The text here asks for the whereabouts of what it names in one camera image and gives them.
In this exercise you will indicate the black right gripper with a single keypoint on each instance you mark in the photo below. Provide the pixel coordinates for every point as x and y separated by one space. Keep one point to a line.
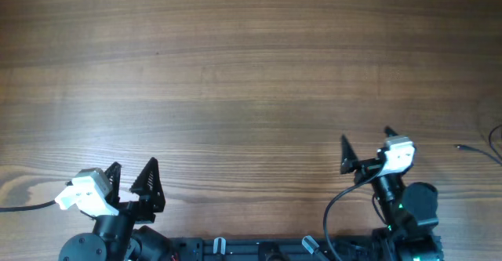
369 164

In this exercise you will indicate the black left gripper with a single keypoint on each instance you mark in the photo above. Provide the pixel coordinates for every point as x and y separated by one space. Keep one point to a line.
143 211

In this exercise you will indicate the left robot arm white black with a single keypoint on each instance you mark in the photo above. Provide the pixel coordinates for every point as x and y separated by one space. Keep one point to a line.
120 231

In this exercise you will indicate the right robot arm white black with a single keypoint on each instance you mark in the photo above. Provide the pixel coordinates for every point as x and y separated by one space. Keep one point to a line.
409 212

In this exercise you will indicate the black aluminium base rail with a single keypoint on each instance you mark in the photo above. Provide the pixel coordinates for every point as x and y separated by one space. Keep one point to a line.
222 249

